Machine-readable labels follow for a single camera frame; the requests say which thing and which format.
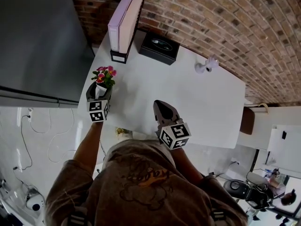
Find person's left forearm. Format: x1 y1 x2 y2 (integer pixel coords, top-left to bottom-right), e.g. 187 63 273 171
72 121 104 174

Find person's t-shirt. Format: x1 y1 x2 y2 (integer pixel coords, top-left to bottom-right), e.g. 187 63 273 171
45 139 249 226

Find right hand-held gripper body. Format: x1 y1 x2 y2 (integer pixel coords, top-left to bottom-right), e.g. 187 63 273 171
154 119 191 151

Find brown seat chair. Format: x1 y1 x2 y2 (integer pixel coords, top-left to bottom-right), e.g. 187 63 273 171
239 102 270 136

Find black office chair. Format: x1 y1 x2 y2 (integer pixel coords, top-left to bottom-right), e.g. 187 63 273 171
222 170 275 210

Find black perforated file holder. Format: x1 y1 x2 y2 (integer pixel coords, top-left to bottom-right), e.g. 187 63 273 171
110 0 147 65

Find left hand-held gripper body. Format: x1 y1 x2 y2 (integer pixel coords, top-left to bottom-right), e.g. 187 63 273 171
86 97 111 123

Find person's right forearm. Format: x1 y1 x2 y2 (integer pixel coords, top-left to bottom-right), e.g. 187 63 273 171
170 146 205 186

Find white round floor device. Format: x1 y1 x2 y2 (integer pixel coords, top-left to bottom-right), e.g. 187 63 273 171
24 188 46 213

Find black floor cable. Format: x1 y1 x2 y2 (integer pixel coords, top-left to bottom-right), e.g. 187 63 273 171
13 115 33 172

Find pink flowers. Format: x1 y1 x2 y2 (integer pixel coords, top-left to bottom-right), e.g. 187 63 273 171
91 65 118 97

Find lavender lantern lamp figurine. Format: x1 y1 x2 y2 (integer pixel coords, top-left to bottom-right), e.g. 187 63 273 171
194 55 221 75

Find white floor cable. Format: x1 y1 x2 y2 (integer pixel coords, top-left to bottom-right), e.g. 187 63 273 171
29 107 76 163

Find black harness strap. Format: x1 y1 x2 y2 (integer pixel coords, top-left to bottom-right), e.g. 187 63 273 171
210 208 227 226
67 207 88 226

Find white table top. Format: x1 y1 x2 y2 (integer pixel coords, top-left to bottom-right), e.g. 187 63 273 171
77 28 246 150

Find grey refrigerator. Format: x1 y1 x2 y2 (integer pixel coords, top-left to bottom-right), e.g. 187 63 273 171
0 0 96 109

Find white cabinet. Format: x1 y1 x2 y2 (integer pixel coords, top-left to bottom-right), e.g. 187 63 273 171
267 123 301 173

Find pink file box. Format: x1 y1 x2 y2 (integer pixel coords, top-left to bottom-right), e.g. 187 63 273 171
107 0 138 52
119 0 146 54

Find black tissue box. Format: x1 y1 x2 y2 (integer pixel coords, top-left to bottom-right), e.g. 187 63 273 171
138 30 181 66

